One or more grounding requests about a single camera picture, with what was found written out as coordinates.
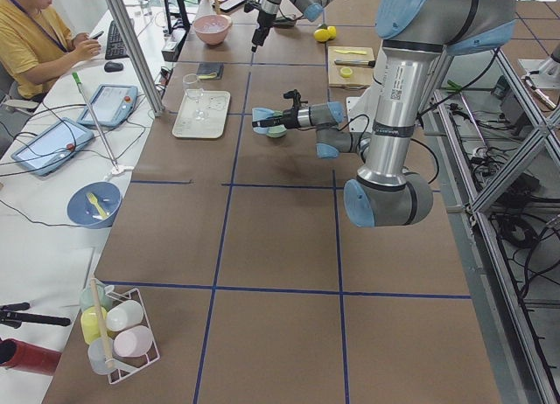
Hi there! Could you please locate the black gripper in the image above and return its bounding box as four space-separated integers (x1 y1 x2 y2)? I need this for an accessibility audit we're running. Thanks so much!
251 12 276 45
252 108 312 129

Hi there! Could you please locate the light blue plastic cup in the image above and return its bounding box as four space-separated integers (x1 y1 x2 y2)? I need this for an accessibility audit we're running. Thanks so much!
252 108 287 138

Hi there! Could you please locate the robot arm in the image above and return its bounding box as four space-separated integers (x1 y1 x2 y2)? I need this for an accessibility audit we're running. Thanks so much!
252 0 516 227
244 0 334 52

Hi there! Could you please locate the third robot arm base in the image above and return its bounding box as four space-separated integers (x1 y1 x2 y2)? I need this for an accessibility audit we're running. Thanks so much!
518 45 559 90

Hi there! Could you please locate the green ceramic bowl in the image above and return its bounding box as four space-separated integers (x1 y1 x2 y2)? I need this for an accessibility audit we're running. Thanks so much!
265 125 287 139

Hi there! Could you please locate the pink bowl of ice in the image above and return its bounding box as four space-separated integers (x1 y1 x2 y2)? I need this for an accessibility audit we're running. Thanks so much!
192 14 233 45

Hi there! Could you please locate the blue bowl with fork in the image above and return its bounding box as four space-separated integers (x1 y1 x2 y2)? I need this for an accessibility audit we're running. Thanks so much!
66 181 122 229

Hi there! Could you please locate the yellow lemon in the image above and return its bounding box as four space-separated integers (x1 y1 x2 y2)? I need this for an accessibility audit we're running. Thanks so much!
326 25 337 40
313 27 336 43

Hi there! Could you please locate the grey yellow folded cloth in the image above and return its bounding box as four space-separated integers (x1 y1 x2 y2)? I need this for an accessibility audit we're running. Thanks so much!
196 62 224 80

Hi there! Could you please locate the cream bear serving tray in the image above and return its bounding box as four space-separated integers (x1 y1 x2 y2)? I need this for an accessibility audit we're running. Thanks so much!
171 91 231 139

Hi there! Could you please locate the yellow plastic knife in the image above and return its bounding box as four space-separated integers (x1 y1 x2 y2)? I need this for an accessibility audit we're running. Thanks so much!
333 49 368 55

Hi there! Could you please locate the wooden cutting board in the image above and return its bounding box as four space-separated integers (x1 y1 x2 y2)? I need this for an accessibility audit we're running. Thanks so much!
327 46 375 88

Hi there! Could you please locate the clear wine glass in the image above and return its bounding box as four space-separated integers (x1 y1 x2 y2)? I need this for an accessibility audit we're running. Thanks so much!
182 73 207 122

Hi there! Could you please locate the steel knife sharpener rod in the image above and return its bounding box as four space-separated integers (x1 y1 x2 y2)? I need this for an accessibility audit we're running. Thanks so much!
333 59 376 68

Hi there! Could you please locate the black keyboard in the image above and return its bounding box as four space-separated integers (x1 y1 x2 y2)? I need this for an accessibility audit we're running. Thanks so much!
105 20 129 60

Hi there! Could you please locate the black computer mouse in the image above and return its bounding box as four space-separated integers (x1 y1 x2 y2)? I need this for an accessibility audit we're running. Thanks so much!
104 61 124 73

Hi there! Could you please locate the far teach pendant tablet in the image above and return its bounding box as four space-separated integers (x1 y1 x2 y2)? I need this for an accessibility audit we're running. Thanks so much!
88 84 138 128

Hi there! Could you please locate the teach pendant tablet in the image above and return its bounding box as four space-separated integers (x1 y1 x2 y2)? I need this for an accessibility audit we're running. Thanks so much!
88 84 138 128
10 117 94 177

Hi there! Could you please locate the person in yellow shirt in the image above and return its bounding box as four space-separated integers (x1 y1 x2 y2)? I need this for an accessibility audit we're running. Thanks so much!
1 0 102 101

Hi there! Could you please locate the near teach pendant tablet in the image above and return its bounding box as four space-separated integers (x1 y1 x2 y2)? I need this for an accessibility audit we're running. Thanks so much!
10 117 94 177

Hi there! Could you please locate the black tripod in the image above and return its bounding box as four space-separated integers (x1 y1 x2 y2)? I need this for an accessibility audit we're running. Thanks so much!
1 302 72 329

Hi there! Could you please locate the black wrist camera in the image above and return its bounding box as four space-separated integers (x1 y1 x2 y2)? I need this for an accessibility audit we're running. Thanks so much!
283 89 308 111

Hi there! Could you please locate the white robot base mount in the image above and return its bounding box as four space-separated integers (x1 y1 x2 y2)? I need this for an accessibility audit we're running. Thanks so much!
346 95 377 134

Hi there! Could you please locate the aluminium frame post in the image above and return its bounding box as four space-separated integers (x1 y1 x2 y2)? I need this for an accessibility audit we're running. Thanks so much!
105 0 165 117

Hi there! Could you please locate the white wire cup rack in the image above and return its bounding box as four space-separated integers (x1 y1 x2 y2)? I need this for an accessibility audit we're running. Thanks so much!
79 278 161 385

